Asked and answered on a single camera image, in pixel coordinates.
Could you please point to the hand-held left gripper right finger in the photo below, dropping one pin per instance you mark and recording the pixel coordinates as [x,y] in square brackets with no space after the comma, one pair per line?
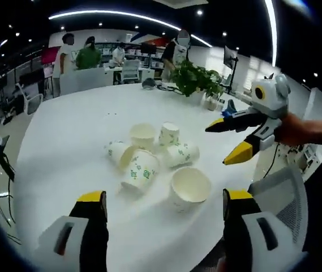
[234,241]

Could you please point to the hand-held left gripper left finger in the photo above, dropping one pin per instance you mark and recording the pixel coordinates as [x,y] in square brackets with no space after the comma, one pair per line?
[92,241]

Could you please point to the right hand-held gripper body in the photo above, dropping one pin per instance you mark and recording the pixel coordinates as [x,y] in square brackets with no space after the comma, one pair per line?
[274,99]

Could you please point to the white paper cup green print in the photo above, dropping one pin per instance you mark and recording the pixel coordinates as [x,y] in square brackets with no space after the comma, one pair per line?
[189,187]

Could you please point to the pile of paper cups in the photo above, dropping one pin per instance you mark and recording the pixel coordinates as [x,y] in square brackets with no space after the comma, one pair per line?
[141,170]

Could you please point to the person's left hand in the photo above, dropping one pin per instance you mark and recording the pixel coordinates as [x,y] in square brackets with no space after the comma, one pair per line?
[221,263]

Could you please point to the person's right hand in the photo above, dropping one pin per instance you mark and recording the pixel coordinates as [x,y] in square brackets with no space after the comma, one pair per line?
[296,130]

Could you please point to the blue and white box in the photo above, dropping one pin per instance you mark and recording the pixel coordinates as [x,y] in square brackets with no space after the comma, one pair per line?
[230,109]

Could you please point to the small glass jar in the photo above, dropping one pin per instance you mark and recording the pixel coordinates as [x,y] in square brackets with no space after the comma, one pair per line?
[210,104]

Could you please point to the black monitor on stand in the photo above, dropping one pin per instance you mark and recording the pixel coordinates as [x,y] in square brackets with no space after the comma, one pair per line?
[230,56]

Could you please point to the grey mesh office chair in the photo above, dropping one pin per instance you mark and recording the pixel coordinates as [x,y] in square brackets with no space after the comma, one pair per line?
[288,204]

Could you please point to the green potted plant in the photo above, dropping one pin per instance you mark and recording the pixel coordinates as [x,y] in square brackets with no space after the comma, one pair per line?
[192,76]

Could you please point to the wide ceiling light strip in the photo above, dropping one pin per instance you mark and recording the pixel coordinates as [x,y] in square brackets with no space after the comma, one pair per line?
[272,28]

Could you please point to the grey round device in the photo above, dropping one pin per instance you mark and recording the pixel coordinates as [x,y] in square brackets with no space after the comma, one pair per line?
[149,84]

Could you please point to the white table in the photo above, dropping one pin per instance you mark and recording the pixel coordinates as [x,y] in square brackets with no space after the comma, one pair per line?
[73,127]

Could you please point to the white mesh office chair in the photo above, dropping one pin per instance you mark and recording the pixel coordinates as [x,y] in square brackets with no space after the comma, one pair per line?
[131,69]

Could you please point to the small dark bits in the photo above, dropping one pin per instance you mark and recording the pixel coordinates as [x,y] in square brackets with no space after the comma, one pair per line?
[108,114]

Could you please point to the white storage shelf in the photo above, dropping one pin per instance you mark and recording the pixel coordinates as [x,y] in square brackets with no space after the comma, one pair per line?
[105,51]

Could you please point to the curved ceiling light strip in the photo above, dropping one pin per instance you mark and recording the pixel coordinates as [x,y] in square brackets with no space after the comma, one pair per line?
[101,11]

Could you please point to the pink display screen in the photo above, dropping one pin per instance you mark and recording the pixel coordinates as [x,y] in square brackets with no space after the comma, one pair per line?
[49,55]

